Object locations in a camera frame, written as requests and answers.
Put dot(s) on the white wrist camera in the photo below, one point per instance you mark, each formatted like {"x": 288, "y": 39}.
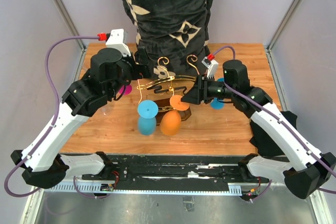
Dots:
{"x": 211, "y": 64}
{"x": 116, "y": 39}

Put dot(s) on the blue wine glass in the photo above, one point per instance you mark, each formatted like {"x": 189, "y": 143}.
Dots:
{"x": 217, "y": 104}
{"x": 147, "y": 111}

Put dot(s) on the magenta wine glass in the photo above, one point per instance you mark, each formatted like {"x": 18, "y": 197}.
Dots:
{"x": 125, "y": 90}

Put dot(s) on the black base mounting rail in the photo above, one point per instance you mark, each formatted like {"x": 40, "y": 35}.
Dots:
{"x": 178, "y": 172}

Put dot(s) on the gold wire wine glass rack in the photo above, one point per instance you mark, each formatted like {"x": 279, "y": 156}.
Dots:
{"x": 165, "y": 85}

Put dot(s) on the aluminium frame post left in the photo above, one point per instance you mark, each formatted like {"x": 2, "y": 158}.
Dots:
{"x": 66, "y": 17}

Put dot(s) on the black cloth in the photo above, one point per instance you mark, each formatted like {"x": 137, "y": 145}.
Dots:
{"x": 280, "y": 131}

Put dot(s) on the aluminium frame post right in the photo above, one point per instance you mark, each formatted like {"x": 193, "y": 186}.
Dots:
{"x": 284, "y": 22}

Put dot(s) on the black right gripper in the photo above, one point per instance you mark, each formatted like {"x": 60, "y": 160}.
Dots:
{"x": 199, "y": 92}

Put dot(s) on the clear wine glass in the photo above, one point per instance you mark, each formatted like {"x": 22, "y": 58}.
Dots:
{"x": 106, "y": 110}

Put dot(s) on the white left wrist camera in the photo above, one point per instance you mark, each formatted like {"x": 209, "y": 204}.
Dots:
{"x": 116, "y": 39}

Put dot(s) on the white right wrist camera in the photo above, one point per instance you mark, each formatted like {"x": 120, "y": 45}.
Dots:
{"x": 211, "y": 64}

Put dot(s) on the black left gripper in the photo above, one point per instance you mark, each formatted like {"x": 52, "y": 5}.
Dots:
{"x": 143, "y": 68}

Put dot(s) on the aluminium frame post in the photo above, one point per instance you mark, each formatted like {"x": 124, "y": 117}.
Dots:
{"x": 284, "y": 22}
{"x": 66, "y": 17}

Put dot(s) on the blue wine glass front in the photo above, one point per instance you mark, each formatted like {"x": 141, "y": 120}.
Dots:
{"x": 147, "y": 111}

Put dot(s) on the black floral plush blanket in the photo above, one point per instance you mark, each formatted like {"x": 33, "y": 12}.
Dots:
{"x": 173, "y": 32}

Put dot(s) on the orange wine glass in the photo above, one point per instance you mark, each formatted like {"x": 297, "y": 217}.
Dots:
{"x": 171, "y": 121}

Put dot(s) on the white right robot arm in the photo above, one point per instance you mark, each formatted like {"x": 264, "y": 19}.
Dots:
{"x": 307, "y": 168}

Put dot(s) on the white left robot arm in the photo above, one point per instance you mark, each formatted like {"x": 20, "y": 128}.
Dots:
{"x": 110, "y": 70}

